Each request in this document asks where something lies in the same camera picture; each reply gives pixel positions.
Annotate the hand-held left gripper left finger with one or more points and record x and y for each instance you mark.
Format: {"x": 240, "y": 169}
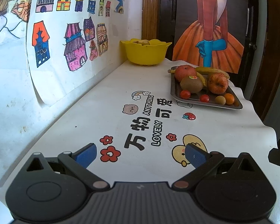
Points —
{"x": 86, "y": 155}

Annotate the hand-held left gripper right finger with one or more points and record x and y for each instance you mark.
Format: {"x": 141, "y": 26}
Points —
{"x": 196, "y": 156}

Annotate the red cherry tomato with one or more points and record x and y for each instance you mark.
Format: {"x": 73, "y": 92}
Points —
{"x": 204, "y": 98}
{"x": 185, "y": 94}

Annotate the beige longan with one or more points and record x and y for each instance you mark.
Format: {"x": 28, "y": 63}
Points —
{"x": 220, "y": 99}

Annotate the small orange kumquat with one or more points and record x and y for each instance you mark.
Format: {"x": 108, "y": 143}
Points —
{"x": 230, "y": 98}

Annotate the metal tray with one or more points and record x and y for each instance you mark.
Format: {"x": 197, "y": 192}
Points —
{"x": 175, "y": 91}

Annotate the kiwi with round sticker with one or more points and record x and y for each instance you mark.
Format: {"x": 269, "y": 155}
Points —
{"x": 192, "y": 85}

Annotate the streaked red yellow apple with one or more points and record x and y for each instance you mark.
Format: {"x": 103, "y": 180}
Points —
{"x": 218, "y": 84}

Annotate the large yellow banana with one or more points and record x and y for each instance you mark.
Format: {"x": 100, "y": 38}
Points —
{"x": 202, "y": 80}

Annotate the pink red apple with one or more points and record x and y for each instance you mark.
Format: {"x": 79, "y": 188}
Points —
{"x": 185, "y": 72}

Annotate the small yellow banana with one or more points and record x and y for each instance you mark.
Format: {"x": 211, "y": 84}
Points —
{"x": 212, "y": 71}

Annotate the house drawings poster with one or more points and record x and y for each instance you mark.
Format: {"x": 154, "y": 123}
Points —
{"x": 58, "y": 79}

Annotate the yellow plastic bowl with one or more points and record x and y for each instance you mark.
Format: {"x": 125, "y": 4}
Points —
{"x": 144, "y": 53}

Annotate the beige fruit scrap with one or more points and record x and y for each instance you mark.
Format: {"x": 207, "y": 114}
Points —
{"x": 142, "y": 42}

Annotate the dancer painting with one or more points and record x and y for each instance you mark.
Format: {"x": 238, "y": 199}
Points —
{"x": 210, "y": 28}

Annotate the orange marker drawing sheet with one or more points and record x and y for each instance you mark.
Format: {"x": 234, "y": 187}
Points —
{"x": 4, "y": 4}

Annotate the wooden door frame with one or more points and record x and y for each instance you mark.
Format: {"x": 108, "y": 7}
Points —
{"x": 151, "y": 16}

